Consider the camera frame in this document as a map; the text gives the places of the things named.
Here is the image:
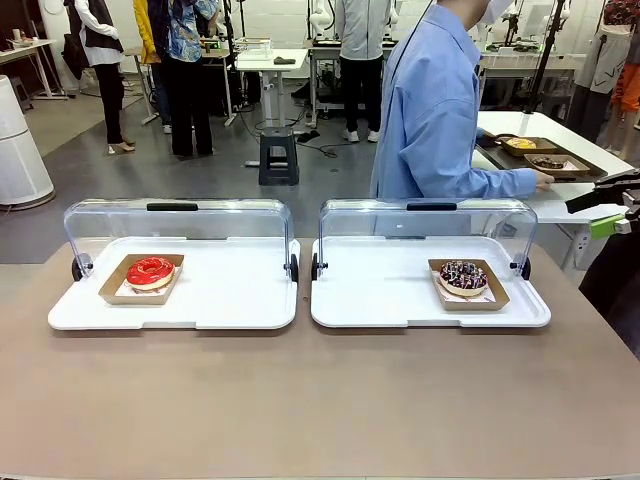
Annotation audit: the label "black tripod pole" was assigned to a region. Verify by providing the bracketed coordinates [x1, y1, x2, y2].
[524, 0, 569, 116]

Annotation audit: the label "light wooden desk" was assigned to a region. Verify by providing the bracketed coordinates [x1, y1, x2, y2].
[0, 39, 71, 103]

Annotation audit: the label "white workbench desk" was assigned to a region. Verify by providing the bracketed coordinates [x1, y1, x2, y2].
[479, 42, 586, 112]

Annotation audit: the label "brown cardboard donut tray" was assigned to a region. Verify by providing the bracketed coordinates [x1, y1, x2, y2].
[98, 253, 185, 306]
[499, 136, 559, 155]
[428, 258, 511, 312]
[523, 153, 591, 176]

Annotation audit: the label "white standing desk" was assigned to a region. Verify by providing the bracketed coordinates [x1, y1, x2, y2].
[234, 47, 309, 127]

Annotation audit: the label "grey plastic step stool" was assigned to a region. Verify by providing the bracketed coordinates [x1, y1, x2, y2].
[258, 127, 300, 187]

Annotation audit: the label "large white table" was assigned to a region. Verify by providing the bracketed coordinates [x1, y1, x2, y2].
[472, 110, 640, 225]

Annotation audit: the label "white air purifier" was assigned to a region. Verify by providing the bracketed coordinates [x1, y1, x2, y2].
[0, 74, 55, 206]

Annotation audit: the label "person's right forearm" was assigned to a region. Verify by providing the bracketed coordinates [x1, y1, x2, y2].
[467, 167, 539, 200]

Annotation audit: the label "person in blue patterned shirt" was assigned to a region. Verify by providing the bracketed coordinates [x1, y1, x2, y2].
[162, 0, 221, 157]

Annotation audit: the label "person in black vest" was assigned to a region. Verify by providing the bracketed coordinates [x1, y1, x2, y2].
[64, 0, 137, 155]

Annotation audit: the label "red glazed donut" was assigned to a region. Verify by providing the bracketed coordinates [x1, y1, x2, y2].
[125, 256, 176, 294]

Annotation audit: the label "person in grey shirt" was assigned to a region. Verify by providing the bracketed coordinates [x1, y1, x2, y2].
[333, 0, 396, 144]

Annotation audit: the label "black fabric cover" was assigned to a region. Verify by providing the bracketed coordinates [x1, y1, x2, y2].
[578, 234, 640, 351]

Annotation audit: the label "clear hinged display lid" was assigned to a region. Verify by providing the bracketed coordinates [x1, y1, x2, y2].
[312, 198, 539, 282]
[63, 198, 300, 284]

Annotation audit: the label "person in yellow jacket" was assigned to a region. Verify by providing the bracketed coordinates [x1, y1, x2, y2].
[133, 0, 174, 135]

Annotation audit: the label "white display tray base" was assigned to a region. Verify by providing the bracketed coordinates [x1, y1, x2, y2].
[310, 237, 552, 330]
[48, 237, 301, 331]

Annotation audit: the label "black serving tray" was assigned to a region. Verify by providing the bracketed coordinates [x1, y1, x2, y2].
[474, 133, 614, 184]

